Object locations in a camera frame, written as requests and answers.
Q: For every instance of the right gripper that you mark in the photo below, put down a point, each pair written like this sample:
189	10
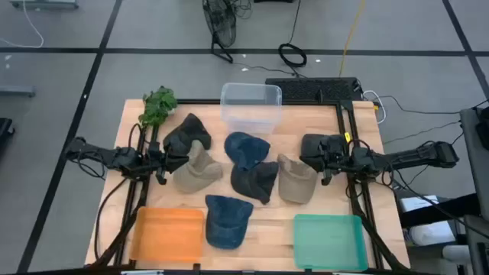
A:
336	158

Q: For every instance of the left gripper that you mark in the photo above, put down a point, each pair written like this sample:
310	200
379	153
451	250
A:
160	164

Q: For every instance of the beige cap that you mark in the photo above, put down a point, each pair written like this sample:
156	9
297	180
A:
198	172
294	183

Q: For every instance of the blue denim cap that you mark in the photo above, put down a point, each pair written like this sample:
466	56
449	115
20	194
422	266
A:
227	225
244	149

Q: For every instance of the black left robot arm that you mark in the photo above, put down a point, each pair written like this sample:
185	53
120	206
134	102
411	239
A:
114	158

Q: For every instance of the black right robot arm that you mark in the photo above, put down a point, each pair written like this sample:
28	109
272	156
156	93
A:
405	156

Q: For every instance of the green artificial plant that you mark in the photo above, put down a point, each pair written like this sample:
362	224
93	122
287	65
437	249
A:
158	105

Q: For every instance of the black perforated computer case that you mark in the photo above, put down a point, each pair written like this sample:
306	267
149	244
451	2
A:
305	89

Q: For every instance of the orange plastic tray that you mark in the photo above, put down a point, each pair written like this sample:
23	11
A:
168	235

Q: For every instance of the clear plastic bin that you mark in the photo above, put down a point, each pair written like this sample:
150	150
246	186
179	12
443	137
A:
248	114

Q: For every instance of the green plastic tray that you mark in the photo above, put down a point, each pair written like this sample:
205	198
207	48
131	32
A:
328	242

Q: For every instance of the white box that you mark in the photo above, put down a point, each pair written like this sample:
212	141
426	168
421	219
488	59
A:
418	203

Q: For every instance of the white roll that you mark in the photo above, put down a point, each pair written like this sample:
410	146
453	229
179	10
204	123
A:
431	233

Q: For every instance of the black floor fan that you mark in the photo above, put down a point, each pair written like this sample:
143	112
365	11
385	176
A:
221	23

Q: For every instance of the grey desk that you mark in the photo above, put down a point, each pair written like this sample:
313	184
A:
475	172

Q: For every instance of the grey metal base foot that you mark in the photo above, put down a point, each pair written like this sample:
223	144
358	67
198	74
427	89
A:
42	4
17	91

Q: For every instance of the black floor object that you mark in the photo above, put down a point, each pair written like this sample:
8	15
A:
4	128

